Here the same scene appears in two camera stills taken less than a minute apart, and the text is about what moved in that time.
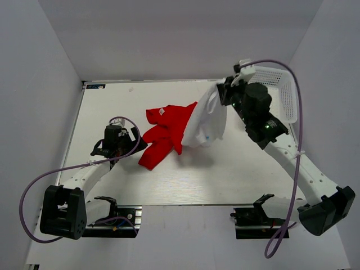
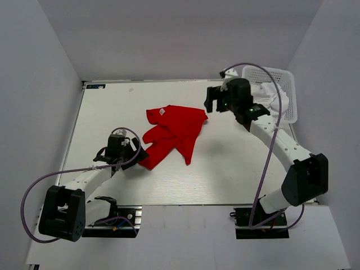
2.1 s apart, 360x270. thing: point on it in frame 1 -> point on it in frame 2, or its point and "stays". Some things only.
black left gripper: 126,136 -> 142,155
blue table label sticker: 97,86 stays
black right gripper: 226,89 stays
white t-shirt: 207,122 -> 269,95
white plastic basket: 281,88 stays
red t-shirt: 167,134 stays
